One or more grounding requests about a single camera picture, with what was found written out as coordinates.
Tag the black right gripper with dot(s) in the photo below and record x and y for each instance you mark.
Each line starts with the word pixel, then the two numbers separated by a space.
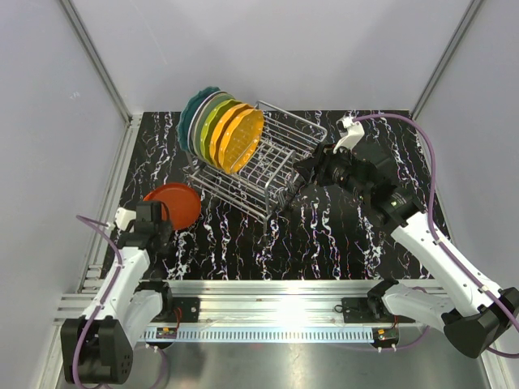
pixel 327 157

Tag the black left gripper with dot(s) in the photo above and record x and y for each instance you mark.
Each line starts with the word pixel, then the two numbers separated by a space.
pixel 166 228

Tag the orange round plastic plate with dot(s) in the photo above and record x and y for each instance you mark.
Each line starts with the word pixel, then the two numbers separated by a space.
pixel 183 203

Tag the orange dotted scalloped plate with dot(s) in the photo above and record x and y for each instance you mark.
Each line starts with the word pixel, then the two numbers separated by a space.
pixel 229 114

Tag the white plate green rim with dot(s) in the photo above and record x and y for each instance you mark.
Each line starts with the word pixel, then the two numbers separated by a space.
pixel 194 110

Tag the teal scalloped plate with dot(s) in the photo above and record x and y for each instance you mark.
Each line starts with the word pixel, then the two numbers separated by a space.
pixel 188 113

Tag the lime green dotted plate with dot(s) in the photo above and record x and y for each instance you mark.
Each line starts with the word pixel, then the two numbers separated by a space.
pixel 210 124

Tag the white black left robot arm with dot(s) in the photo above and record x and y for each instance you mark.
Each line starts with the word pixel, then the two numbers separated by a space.
pixel 98 346

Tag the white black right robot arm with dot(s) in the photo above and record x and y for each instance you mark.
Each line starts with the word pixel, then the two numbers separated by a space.
pixel 475 311

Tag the left small circuit board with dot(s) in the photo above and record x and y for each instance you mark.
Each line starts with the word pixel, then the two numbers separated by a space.
pixel 166 333

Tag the small circuit board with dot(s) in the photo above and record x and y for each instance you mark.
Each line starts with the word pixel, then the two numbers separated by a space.
pixel 388 335
pixel 166 333

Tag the right small circuit board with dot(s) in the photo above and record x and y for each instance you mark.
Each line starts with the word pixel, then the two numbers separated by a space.
pixel 388 335

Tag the silver wire dish rack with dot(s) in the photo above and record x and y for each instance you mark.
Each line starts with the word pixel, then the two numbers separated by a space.
pixel 269 181

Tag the aluminium frame rail left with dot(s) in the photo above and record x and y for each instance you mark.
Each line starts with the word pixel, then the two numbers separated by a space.
pixel 123 156

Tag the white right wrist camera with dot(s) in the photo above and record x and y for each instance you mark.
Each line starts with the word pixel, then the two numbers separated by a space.
pixel 351 132

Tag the aluminium front mounting rail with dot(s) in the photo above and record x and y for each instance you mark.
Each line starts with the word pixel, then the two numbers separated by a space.
pixel 278 312

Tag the aluminium frame post right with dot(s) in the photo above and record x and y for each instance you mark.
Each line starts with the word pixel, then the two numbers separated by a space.
pixel 464 25

